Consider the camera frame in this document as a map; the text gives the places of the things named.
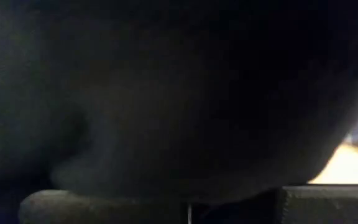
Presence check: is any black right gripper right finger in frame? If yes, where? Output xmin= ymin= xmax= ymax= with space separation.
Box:
xmin=277 ymin=185 xmax=358 ymax=224

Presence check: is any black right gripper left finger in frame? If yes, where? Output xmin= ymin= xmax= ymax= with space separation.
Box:
xmin=19 ymin=189 xmax=189 ymax=224

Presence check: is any black garment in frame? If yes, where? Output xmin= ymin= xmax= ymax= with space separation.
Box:
xmin=0 ymin=0 xmax=358 ymax=206

